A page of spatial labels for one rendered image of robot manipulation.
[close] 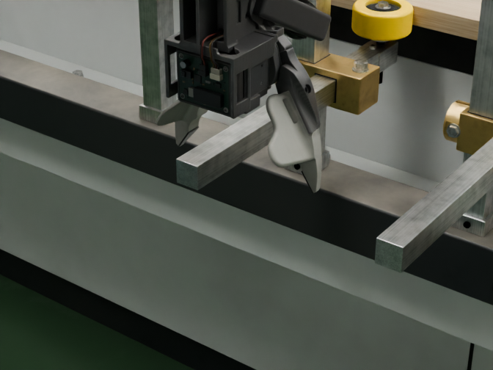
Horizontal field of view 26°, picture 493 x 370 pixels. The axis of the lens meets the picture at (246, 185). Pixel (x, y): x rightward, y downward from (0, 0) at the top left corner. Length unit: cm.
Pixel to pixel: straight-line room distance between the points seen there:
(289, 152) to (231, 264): 106
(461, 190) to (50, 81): 82
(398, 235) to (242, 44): 28
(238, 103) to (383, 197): 57
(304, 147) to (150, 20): 66
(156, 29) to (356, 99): 33
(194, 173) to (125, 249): 98
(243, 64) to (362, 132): 81
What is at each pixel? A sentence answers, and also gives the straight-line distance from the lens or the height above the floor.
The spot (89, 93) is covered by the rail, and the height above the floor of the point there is 70.
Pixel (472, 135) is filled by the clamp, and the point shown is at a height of 83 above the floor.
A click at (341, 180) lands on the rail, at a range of 143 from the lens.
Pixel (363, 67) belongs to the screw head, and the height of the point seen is 87.
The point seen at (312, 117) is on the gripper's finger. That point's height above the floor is 101.
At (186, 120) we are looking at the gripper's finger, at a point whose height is 97.
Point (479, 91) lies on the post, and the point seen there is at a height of 89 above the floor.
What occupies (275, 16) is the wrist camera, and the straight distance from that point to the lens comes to 89.
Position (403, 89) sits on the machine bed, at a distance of 158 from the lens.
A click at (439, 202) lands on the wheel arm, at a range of 110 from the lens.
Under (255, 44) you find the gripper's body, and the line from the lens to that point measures 86.
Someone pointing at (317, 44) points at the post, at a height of 89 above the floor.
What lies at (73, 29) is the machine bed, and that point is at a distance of 197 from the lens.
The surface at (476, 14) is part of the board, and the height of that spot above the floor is 90.
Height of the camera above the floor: 140
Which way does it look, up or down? 30 degrees down
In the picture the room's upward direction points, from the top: straight up
